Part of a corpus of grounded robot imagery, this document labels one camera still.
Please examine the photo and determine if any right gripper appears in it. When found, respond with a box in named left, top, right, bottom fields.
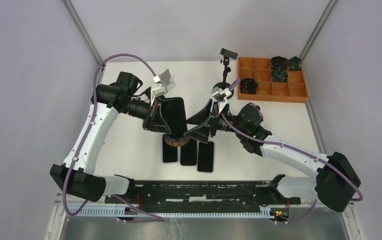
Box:
left=184, top=99, right=249, bottom=144

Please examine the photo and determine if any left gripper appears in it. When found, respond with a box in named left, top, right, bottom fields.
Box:
left=121, top=96, right=172, bottom=135

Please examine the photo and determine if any round wooden phone stand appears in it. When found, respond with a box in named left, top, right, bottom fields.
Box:
left=163, top=134, right=190, bottom=148

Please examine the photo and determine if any black phone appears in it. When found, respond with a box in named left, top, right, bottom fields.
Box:
left=179, top=138, right=198, bottom=167

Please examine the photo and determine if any purple case phone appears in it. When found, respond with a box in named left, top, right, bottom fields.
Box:
left=162, top=134, right=179, bottom=164

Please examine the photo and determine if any silver folding phone stand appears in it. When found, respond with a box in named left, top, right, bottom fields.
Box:
left=159, top=69, right=176, bottom=93

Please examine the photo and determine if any black lens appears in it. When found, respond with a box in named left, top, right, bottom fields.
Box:
left=240, top=78, right=259, bottom=95

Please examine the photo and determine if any black tall round-base stand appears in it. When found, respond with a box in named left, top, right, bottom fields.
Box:
left=212, top=48, right=238, bottom=100

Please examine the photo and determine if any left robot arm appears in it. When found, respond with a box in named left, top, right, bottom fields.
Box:
left=50, top=69, right=176, bottom=204

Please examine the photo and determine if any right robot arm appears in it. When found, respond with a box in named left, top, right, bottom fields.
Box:
left=184, top=99, right=364, bottom=213

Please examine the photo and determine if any orange compartment tray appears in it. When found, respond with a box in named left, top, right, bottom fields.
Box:
left=235, top=57, right=309, bottom=104

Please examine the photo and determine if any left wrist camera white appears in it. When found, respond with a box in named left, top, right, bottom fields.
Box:
left=150, top=75, right=168, bottom=106

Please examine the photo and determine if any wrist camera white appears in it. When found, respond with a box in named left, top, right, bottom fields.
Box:
left=150, top=75, right=168, bottom=106
left=211, top=86, right=232, bottom=114

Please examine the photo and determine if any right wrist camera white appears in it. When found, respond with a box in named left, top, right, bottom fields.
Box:
left=211, top=86, right=232, bottom=114

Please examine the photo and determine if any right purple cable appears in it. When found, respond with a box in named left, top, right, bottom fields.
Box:
left=220, top=78, right=364, bottom=202

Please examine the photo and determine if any purple cable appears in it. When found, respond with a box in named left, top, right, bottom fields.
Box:
left=61, top=53, right=159, bottom=217
left=220, top=78, right=364, bottom=202

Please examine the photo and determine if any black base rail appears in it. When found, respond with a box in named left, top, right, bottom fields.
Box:
left=121, top=180, right=301, bottom=214

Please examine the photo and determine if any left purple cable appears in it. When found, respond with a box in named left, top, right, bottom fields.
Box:
left=61, top=53, right=159, bottom=217

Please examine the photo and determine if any white cable duct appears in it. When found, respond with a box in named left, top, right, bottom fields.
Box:
left=66, top=206, right=276, bottom=220

